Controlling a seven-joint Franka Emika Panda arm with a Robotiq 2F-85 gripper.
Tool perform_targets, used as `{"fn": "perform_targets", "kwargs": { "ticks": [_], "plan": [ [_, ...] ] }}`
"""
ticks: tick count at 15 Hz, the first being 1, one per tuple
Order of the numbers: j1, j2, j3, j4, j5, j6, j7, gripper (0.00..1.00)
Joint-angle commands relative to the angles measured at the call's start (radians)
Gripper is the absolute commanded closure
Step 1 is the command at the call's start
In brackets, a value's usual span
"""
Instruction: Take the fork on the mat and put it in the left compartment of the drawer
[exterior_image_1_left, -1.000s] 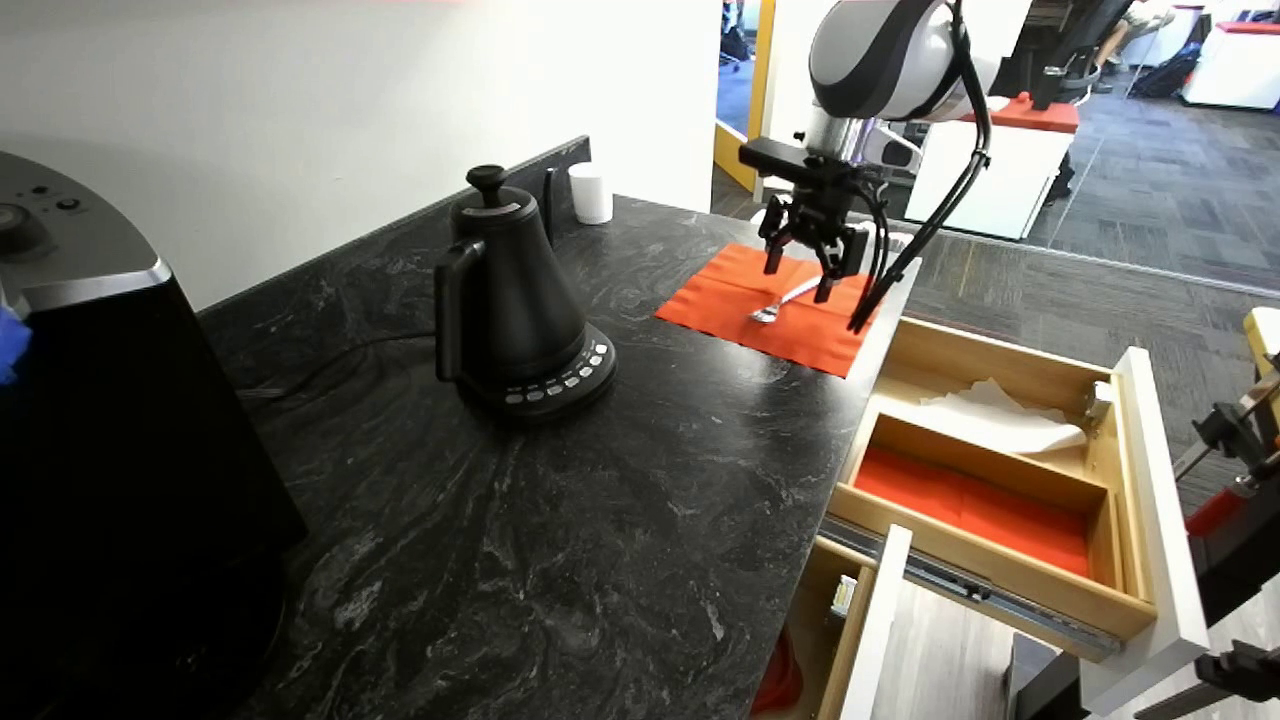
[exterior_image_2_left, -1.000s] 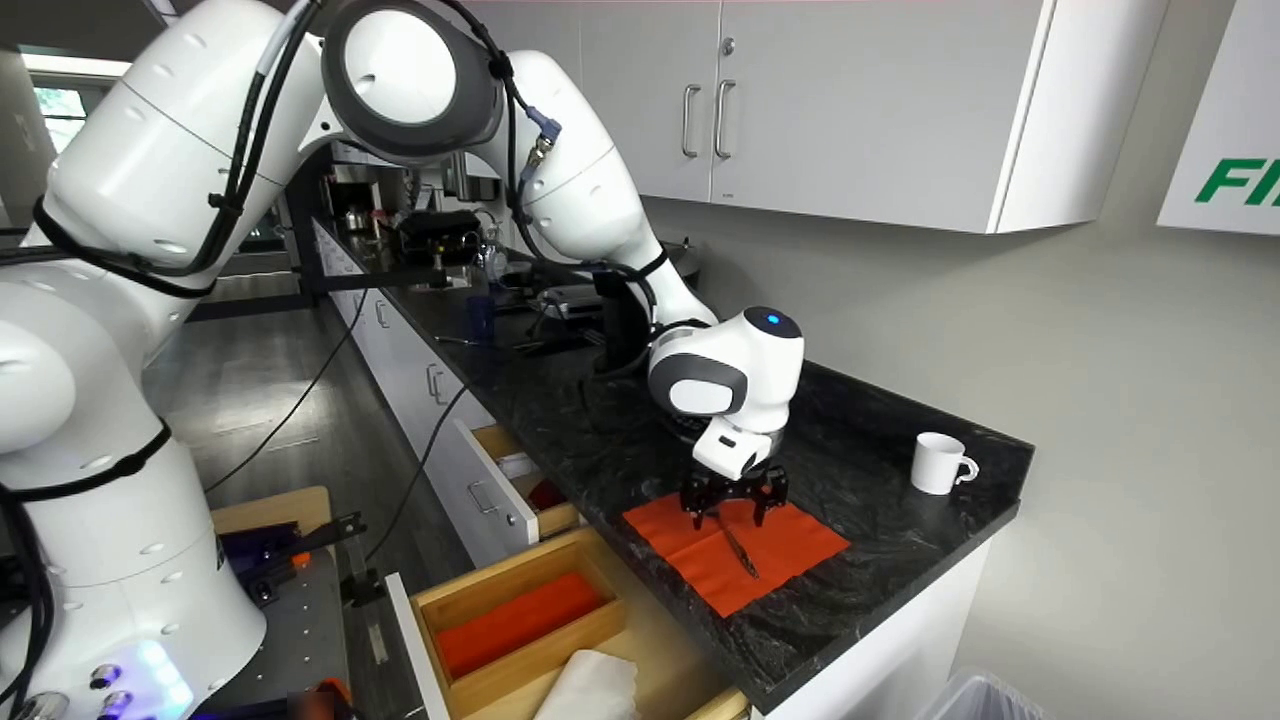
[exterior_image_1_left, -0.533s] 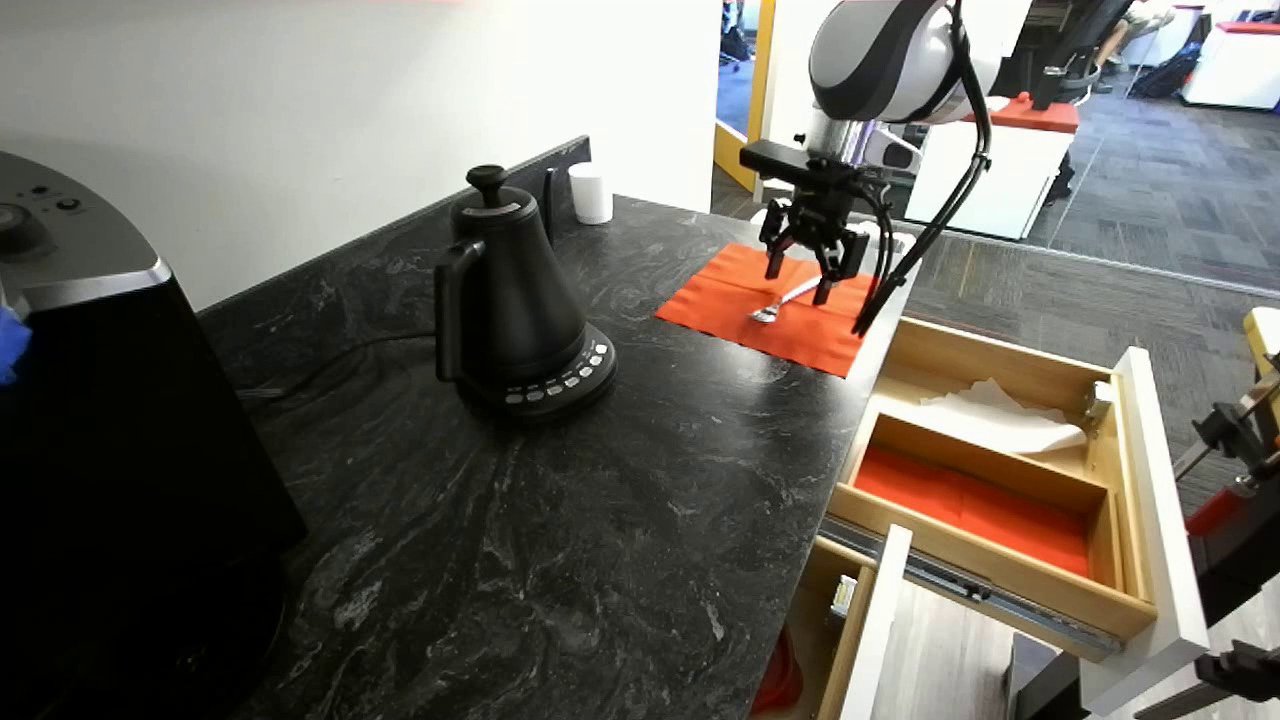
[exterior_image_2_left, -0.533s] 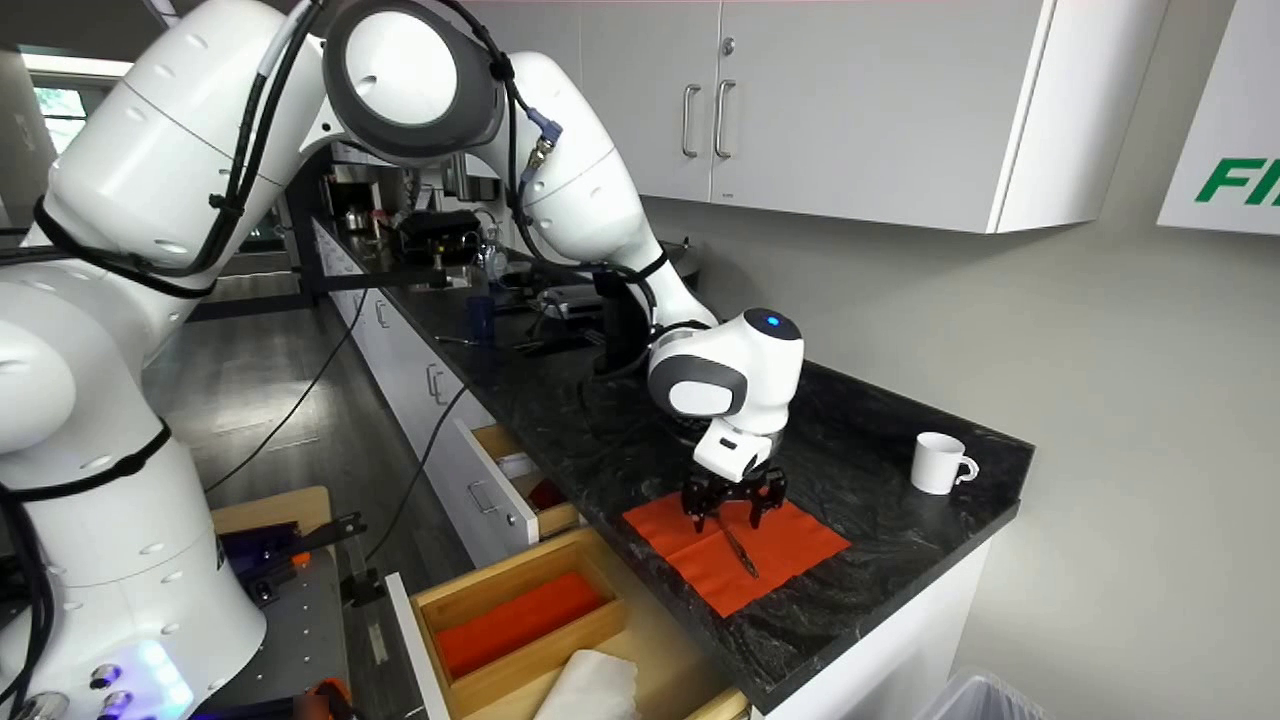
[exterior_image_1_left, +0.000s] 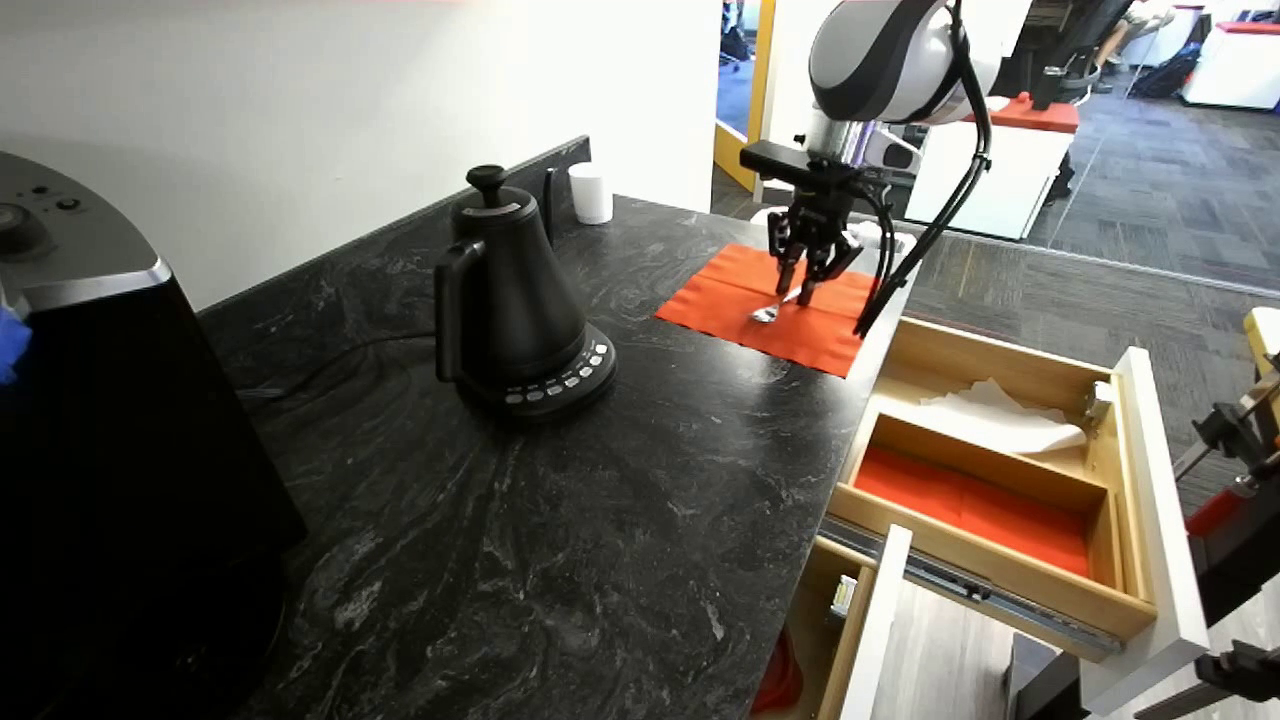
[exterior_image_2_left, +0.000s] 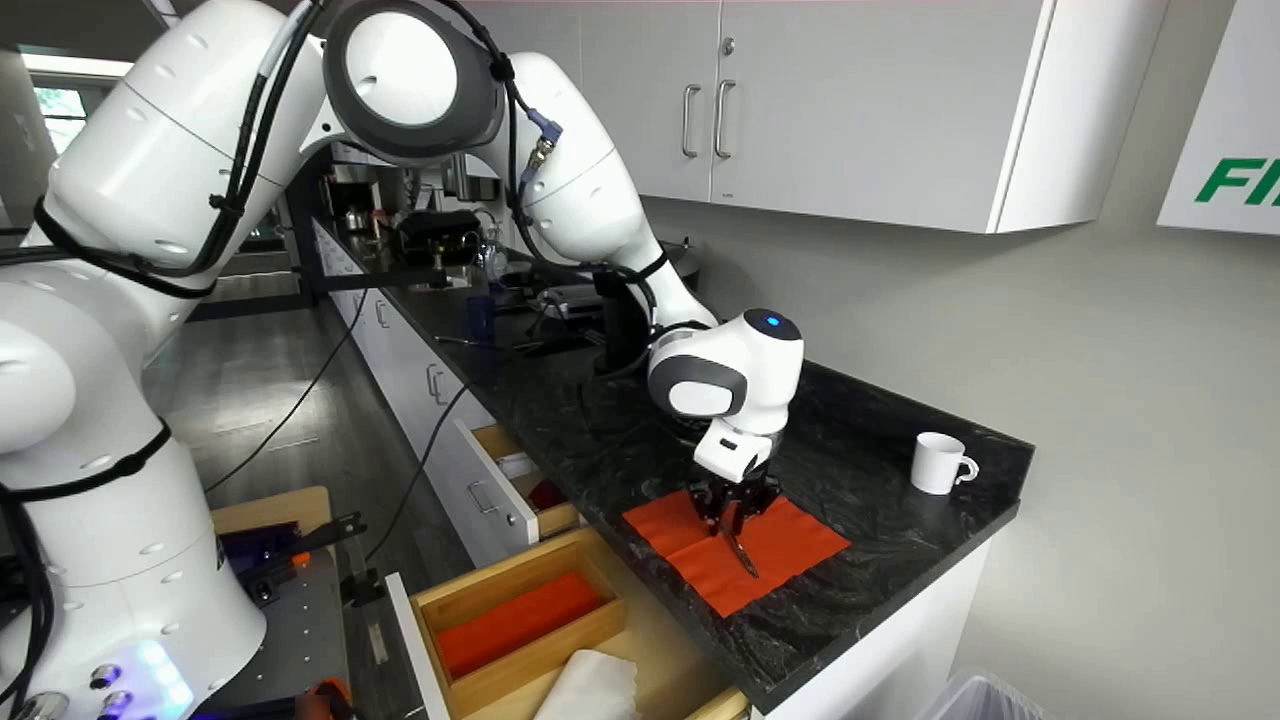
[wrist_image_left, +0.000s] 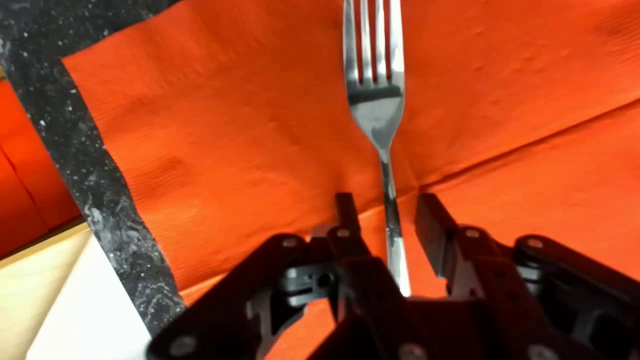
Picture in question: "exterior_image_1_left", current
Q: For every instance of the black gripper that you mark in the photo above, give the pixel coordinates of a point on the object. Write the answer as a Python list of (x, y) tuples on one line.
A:
[(816, 221)]

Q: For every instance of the white spoon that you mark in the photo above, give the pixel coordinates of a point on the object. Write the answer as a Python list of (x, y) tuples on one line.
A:
[(765, 313)]

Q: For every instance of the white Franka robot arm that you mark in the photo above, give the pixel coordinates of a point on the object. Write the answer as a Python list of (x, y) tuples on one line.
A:
[(882, 61)]

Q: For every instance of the orange place mat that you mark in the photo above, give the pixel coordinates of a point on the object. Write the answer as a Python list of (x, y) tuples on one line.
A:
[(723, 300)]

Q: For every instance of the orange drawer liner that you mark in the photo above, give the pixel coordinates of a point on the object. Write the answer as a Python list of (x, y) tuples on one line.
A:
[(972, 507)]

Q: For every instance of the small white-fronted drawer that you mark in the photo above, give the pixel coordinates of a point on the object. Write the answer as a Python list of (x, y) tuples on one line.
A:
[(873, 643)]

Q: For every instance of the red item in small drawer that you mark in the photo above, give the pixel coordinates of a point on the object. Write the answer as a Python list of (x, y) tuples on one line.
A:
[(781, 680)]

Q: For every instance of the wooden drawer with compartments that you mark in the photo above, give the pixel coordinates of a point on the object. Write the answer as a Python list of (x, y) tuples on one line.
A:
[(1160, 533)]

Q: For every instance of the white ceramic mug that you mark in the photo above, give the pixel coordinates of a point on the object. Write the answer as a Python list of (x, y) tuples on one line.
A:
[(590, 196)]

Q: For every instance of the white cabinet red top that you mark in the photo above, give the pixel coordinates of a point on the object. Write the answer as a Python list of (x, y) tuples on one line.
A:
[(1022, 180)]

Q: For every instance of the white folded cloth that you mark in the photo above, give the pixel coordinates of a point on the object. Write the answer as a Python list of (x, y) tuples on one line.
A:
[(1003, 421)]

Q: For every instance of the black gooseneck electric kettle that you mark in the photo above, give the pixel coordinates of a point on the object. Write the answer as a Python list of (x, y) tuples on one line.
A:
[(512, 306)]

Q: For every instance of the black office chair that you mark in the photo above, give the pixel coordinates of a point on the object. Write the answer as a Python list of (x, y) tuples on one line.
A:
[(1073, 44)]

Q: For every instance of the light wooden board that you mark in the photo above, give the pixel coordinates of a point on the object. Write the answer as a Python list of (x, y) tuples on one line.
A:
[(1267, 341)]

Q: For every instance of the white table red top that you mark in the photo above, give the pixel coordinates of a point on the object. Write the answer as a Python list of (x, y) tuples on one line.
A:
[(1235, 75)]

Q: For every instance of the black clamp stand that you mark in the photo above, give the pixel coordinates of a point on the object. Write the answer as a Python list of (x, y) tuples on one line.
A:
[(1246, 560)]

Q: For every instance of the black pod coffee machine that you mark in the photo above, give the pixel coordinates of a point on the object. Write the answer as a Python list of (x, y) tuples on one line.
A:
[(134, 507)]

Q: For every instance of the small blue object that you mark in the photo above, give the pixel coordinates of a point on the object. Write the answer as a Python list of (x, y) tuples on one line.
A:
[(8, 345)]

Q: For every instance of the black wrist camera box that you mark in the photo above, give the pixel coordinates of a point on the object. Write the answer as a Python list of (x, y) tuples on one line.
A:
[(786, 163)]

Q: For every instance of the yellow door frame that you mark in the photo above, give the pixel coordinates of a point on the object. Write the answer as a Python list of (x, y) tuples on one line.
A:
[(763, 83)]

